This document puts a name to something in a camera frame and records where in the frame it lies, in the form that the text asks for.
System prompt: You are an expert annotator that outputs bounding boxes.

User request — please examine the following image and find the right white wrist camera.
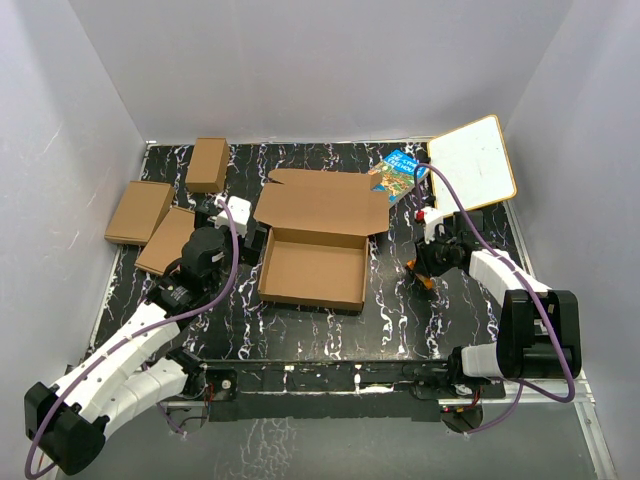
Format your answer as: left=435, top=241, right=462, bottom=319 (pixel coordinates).
left=415, top=206, right=444, bottom=244

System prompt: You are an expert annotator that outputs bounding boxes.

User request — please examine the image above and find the white board yellow frame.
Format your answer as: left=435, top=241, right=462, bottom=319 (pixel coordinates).
left=427, top=114, right=517, bottom=215

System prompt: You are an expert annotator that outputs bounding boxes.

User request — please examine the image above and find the orange toy car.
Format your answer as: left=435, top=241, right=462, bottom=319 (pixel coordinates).
left=406, top=260, right=434, bottom=290

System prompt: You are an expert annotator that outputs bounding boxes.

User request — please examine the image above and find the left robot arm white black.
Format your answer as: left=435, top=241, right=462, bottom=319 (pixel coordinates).
left=24, top=225, right=268, bottom=479

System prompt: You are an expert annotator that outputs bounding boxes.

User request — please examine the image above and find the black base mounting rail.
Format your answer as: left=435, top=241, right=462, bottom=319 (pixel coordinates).
left=149, top=357, right=506, bottom=424

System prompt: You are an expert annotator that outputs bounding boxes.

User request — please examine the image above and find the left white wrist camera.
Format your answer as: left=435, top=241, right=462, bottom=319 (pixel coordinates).
left=214, top=195, right=251, bottom=238

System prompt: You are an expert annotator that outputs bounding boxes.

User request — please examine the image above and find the blue Treehouse book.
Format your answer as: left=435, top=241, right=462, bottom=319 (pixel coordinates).
left=368, top=150, right=420, bottom=207

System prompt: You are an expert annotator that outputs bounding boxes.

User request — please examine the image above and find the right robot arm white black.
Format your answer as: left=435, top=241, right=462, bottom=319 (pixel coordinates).
left=409, top=207, right=582, bottom=403

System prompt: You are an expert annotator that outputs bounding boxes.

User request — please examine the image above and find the folded brown cardboard box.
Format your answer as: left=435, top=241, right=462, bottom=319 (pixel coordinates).
left=135, top=207, right=195, bottom=275

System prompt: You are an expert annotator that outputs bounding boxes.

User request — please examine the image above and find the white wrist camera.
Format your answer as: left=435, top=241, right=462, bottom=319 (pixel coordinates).
left=214, top=195, right=251, bottom=238
left=415, top=206, right=444, bottom=244

